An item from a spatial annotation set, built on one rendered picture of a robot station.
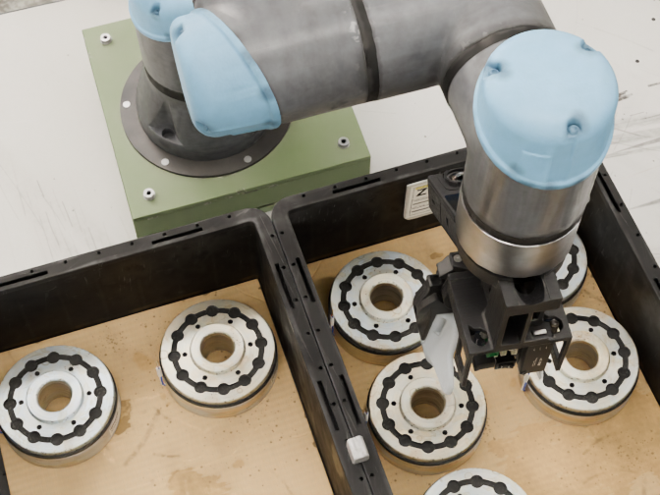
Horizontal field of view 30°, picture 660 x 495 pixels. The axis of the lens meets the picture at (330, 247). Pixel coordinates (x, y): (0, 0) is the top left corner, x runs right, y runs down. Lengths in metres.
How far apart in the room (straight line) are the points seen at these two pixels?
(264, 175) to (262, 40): 0.61
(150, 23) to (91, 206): 0.27
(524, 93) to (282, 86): 0.14
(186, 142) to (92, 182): 0.14
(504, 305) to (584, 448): 0.36
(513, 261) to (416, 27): 0.15
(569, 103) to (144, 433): 0.57
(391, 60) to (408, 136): 0.70
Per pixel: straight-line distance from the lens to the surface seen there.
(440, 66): 0.72
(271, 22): 0.71
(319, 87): 0.71
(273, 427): 1.09
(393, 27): 0.71
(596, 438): 1.11
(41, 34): 1.53
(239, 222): 1.07
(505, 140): 0.66
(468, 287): 0.83
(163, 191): 1.31
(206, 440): 1.09
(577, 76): 0.67
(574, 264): 1.15
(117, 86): 1.39
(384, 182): 1.09
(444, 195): 0.87
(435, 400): 1.09
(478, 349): 0.81
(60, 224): 1.37
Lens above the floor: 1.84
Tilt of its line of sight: 59 degrees down
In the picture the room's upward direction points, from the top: 1 degrees clockwise
